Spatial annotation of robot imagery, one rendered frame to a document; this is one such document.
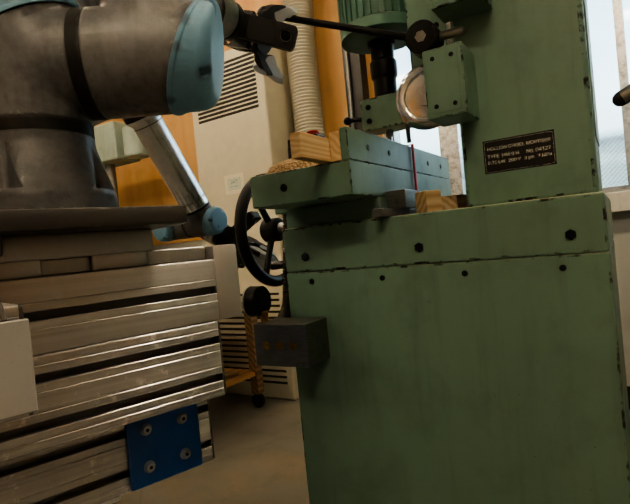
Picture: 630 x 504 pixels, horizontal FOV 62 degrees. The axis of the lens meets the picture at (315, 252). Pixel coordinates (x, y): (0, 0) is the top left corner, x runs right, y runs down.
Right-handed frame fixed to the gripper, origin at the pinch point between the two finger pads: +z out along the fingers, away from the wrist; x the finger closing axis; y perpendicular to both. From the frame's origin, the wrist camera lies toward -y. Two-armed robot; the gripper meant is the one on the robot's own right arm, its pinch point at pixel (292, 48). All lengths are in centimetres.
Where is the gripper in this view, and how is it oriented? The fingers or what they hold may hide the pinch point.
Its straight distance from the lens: 121.8
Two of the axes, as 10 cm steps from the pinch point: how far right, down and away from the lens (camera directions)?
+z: 5.1, -0.7, 8.6
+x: -2.1, 9.5, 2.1
